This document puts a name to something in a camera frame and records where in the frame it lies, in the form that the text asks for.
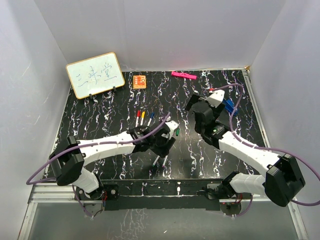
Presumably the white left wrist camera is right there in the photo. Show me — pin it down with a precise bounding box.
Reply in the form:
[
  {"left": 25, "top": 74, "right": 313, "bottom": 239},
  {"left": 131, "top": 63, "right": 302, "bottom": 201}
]
[{"left": 165, "top": 120, "right": 179, "bottom": 139}]

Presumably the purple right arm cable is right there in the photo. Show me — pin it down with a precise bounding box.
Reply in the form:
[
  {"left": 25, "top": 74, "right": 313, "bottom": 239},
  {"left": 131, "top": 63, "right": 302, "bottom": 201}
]
[{"left": 209, "top": 84, "right": 320, "bottom": 217}]

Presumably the white red marker pen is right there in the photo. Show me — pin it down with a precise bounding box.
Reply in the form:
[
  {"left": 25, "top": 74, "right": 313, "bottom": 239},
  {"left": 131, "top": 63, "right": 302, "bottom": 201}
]
[{"left": 135, "top": 116, "right": 140, "bottom": 127}]

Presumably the white magenta marker pen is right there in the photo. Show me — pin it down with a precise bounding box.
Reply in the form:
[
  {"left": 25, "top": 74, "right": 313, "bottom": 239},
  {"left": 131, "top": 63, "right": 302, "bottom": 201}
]
[{"left": 162, "top": 155, "right": 168, "bottom": 168}]

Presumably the blue stapler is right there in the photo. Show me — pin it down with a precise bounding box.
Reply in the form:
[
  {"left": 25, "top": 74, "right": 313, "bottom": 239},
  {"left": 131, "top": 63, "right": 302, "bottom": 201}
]
[{"left": 222, "top": 98, "right": 235, "bottom": 114}]

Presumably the yellow framed whiteboard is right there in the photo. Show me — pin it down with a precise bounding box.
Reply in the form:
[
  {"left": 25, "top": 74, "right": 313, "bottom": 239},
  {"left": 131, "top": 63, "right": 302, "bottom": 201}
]
[{"left": 65, "top": 52, "right": 125, "bottom": 100}]

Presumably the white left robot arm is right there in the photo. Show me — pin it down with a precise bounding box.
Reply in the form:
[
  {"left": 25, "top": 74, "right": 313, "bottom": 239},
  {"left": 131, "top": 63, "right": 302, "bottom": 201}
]
[{"left": 50, "top": 121, "right": 179, "bottom": 200}]

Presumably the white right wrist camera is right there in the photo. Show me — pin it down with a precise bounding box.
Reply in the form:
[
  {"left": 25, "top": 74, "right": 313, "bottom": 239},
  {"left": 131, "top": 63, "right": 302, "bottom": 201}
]
[{"left": 204, "top": 88, "right": 225, "bottom": 108}]

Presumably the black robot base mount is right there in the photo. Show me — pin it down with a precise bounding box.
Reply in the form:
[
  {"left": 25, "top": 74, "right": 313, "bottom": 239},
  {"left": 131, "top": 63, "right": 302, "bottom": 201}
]
[{"left": 76, "top": 179, "right": 250, "bottom": 215}]

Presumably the white green marker pen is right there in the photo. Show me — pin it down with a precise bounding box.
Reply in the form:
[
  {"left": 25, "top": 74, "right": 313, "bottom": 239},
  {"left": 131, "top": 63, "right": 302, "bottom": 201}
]
[{"left": 152, "top": 155, "right": 160, "bottom": 167}]

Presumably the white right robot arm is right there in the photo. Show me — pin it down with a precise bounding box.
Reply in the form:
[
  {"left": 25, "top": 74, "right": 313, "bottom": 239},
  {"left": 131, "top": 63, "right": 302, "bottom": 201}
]
[{"left": 185, "top": 90, "right": 306, "bottom": 207}]

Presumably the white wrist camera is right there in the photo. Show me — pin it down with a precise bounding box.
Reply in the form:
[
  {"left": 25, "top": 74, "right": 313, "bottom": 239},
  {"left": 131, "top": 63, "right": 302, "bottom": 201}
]
[
  {"left": 165, "top": 120, "right": 179, "bottom": 139},
  {"left": 204, "top": 88, "right": 225, "bottom": 108}
]

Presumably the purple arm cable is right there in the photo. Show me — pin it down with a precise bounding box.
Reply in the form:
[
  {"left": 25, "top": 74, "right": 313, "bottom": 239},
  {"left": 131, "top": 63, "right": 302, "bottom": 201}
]
[
  {"left": 209, "top": 84, "right": 320, "bottom": 217},
  {"left": 26, "top": 111, "right": 173, "bottom": 218}
]

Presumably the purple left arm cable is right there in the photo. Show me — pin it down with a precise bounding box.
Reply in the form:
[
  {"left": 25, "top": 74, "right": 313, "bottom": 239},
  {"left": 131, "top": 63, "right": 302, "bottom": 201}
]
[{"left": 26, "top": 111, "right": 173, "bottom": 218}]

